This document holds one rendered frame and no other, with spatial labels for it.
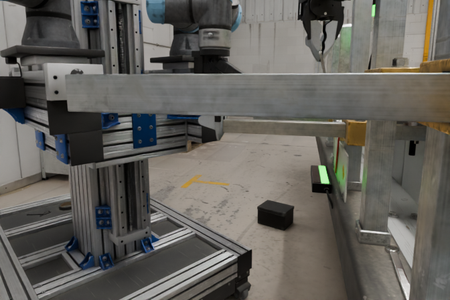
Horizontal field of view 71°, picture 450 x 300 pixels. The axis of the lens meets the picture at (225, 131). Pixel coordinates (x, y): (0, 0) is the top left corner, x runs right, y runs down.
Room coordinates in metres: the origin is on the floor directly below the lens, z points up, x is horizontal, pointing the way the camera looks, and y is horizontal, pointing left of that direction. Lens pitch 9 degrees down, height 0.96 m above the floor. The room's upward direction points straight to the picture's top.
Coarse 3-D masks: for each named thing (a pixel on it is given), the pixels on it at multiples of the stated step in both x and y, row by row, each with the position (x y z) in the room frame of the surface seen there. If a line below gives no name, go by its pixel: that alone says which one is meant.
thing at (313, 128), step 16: (224, 128) 0.74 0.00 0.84; (240, 128) 0.73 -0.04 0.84; (256, 128) 0.72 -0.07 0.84; (272, 128) 0.71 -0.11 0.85; (288, 128) 0.71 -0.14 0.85; (304, 128) 0.70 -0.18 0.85; (320, 128) 0.69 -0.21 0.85; (336, 128) 0.68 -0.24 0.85; (400, 128) 0.65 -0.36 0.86; (416, 128) 0.64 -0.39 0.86
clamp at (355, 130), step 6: (342, 120) 0.74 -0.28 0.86; (348, 120) 0.66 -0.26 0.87; (354, 120) 0.66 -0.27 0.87; (366, 120) 0.66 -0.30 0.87; (348, 126) 0.64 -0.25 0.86; (354, 126) 0.64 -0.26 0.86; (360, 126) 0.64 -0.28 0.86; (348, 132) 0.64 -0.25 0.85; (354, 132) 0.64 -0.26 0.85; (360, 132) 0.64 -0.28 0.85; (348, 138) 0.64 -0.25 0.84; (354, 138) 0.64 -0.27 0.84; (360, 138) 0.64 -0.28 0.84; (348, 144) 0.64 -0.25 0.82; (354, 144) 0.64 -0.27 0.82; (360, 144) 0.64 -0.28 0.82
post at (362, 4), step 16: (368, 0) 0.70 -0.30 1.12; (352, 16) 0.74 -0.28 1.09; (368, 16) 0.70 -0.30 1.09; (352, 32) 0.72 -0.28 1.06; (368, 32) 0.70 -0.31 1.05; (352, 48) 0.71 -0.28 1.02; (368, 48) 0.70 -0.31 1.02; (352, 64) 0.71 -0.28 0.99; (352, 160) 0.71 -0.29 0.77; (352, 176) 0.71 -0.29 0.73
